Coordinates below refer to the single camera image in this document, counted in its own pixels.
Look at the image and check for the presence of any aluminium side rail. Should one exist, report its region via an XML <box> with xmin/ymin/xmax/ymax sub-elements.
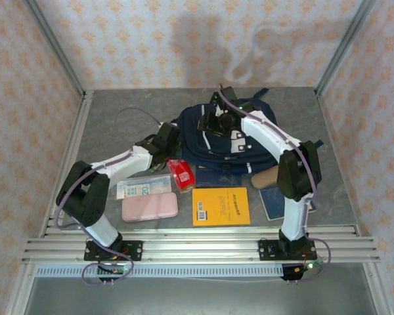
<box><xmin>39</xmin><ymin>90</ymin><xmax>95</xmax><ymax>238</ymax></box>

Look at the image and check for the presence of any wide aluminium base rail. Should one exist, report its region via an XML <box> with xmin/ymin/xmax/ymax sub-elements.
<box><xmin>21</xmin><ymin>238</ymin><xmax>382</xmax><ymax>265</ymax></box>

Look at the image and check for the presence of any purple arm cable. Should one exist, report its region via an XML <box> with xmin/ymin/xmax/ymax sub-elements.
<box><xmin>216</xmin><ymin>84</ymin><xmax>332</xmax><ymax>285</ymax></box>
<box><xmin>54</xmin><ymin>106</ymin><xmax>167</xmax><ymax>287</ymax></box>

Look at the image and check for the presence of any aluminium table edge rail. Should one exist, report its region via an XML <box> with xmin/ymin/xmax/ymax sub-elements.
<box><xmin>39</xmin><ymin>224</ymin><xmax>361</xmax><ymax>238</ymax></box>

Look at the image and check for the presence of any aluminium frame post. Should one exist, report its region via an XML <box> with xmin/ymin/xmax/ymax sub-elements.
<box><xmin>315</xmin><ymin>0</ymin><xmax>378</xmax><ymax>96</ymax></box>
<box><xmin>22</xmin><ymin>0</ymin><xmax>87</xmax><ymax>99</ymax></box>

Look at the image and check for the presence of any clear ruler pouch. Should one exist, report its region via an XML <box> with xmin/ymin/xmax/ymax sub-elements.
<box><xmin>116</xmin><ymin>175</ymin><xmax>172</xmax><ymax>200</ymax></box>

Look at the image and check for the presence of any pink pencil case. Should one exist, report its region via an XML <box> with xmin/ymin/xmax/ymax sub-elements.
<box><xmin>121</xmin><ymin>192</ymin><xmax>179</xmax><ymax>223</ymax></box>

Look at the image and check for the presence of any red box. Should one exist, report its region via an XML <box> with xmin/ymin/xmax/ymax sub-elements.
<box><xmin>167</xmin><ymin>159</ymin><xmax>196</xmax><ymax>194</ymax></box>

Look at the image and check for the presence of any white slotted cable duct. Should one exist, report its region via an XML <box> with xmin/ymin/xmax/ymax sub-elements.
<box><xmin>35</xmin><ymin>264</ymin><xmax>285</xmax><ymax>278</ymax></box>

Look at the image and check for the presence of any navy blue backpack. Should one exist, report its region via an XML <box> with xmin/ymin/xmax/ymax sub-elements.
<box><xmin>176</xmin><ymin>87</ymin><xmax>324</xmax><ymax>174</ymax></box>

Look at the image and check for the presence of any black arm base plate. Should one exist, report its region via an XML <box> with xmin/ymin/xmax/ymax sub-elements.
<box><xmin>84</xmin><ymin>240</ymin><xmax>144</xmax><ymax>263</ymax></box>
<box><xmin>258</xmin><ymin>239</ymin><xmax>317</xmax><ymax>263</ymax></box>

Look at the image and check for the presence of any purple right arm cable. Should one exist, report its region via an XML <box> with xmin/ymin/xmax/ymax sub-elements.
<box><xmin>216</xmin><ymin>84</ymin><xmax>332</xmax><ymax>285</ymax></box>

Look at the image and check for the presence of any aluminium lower frame strut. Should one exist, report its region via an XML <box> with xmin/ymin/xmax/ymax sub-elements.
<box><xmin>364</xmin><ymin>262</ymin><xmax>394</xmax><ymax>315</ymax></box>
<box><xmin>6</xmin><ymin>264</ymin><xmax>37</xmax><ymax>315</ymax></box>

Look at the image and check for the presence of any small circuit board green light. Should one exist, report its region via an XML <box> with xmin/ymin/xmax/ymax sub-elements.
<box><xmin>98</xmin><ymin>264</ymin><xmax>134</xmax><ymax>276</ymax></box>
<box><xmin>282</xmin><ymin>261</ymin><xmax>326</xmax><ymax>284</ymax></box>

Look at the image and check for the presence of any navy book with yellow label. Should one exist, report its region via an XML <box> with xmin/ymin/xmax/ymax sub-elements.
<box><xmin>258</xmin><ymin>185</ymin><xmax>317</xmax><ymax>221</ymax></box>

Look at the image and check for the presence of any grey sheet metal panel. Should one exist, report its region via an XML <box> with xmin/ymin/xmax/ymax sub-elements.
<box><xmin>26</xmin><ymin>277</ymin><xmax>378</xmax><ymax>315</ymax></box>

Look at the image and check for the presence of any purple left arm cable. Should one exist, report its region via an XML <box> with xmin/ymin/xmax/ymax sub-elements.
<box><xmin>54</xmin><ymin>106</ymin><xmax>167</xmax><ymax>287</ymax></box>

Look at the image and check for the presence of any tan pouch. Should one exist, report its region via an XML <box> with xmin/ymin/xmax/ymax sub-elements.
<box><xmin>251</xmin><ymin>165</ymin><xmax>280</xmax><ymax>190</ymax></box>

